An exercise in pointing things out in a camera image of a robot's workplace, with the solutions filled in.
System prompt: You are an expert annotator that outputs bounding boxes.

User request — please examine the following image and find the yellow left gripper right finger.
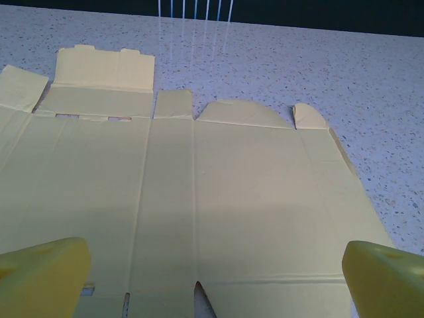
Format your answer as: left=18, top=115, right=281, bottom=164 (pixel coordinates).
left=342, top=240, right=424, bottom=318

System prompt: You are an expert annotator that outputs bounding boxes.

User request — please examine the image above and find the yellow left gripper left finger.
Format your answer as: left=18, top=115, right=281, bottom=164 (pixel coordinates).
left=0, top=237, right=92, bottom=318

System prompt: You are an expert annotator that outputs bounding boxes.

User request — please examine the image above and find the yellow paper box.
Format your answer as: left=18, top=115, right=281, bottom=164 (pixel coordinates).
left=0, top=44, right=398, bottom=318

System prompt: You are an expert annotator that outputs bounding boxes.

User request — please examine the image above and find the blue printed backdrop panel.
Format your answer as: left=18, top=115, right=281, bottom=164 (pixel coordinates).
left=0, top=0, right=424, bottom=38

